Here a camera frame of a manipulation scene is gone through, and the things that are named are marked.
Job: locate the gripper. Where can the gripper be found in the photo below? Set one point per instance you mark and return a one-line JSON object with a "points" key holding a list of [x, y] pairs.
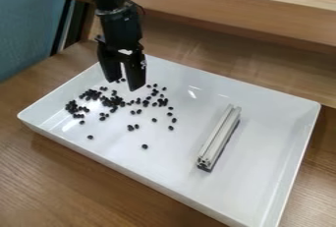
{"points": [[120, 29]]}

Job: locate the silver metal bar tool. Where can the silver metal bar tool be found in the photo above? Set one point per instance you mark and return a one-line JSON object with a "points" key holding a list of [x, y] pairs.
{"points": [[218, 138]]}

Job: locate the pile of black bits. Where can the pile of black bits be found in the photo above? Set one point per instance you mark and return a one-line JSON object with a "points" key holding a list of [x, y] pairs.
{"points": [[114, 103]]}

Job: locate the white tray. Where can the white tray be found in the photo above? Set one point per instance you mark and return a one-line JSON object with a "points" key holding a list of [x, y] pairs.
{"points": [[184, 145]]}

